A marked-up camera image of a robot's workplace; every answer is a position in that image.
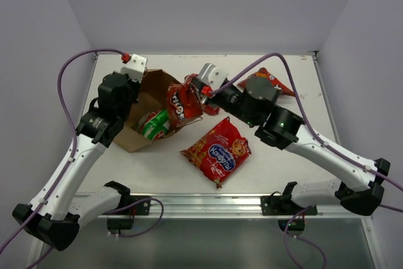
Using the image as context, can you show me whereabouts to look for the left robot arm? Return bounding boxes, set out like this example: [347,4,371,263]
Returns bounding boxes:
[13,67,144,251]

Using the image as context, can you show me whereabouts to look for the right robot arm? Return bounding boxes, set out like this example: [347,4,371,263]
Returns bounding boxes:
[193,77,390,216]

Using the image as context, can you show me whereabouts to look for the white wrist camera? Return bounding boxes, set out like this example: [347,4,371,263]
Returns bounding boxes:
[196,63,228,96]
[120,53,148,83]

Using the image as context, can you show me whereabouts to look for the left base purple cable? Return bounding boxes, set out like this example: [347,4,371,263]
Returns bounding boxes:
[108,197,166,239]

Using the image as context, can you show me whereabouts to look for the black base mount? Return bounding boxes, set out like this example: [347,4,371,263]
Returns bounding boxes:
[260,181,318,236]
[106,195,150,234]

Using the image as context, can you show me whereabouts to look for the red Skittles candy pack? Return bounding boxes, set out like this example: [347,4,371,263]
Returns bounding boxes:
[184,73,220,116]

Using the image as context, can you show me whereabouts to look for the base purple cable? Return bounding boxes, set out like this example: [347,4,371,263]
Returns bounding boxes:
[283,209,327,269]
[108,197,166,239]

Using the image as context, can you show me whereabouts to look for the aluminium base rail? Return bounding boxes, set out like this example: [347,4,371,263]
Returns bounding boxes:
[75,192,372,219]

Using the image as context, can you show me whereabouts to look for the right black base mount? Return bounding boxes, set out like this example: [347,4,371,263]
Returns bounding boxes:
[260,181,318,236]

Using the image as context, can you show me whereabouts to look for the red KitKat candy pack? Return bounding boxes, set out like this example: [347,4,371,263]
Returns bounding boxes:
[166,74,203,133]

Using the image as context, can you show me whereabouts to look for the large red candy bag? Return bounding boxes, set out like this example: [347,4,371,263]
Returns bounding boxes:
[180,117,252,188]

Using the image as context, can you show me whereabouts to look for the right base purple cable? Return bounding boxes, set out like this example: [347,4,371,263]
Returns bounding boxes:
[283,209,327,269]

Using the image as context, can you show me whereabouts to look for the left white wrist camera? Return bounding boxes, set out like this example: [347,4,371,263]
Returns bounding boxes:
[120,53,148,83]

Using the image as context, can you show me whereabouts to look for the brown paper bag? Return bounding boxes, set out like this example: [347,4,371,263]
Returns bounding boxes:
[113,69,182,153]

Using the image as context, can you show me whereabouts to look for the green chip bag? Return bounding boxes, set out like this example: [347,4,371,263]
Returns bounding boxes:
[137,109,170,140]

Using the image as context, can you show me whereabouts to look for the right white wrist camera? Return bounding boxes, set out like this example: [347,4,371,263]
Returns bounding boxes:
[196,63,228,96]

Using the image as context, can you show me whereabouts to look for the red Doritos chip bag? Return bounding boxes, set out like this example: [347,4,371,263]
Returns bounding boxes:
[237,67,295,97]

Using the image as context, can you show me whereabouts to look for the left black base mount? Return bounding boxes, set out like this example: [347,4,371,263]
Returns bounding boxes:
[106,195,150,234]

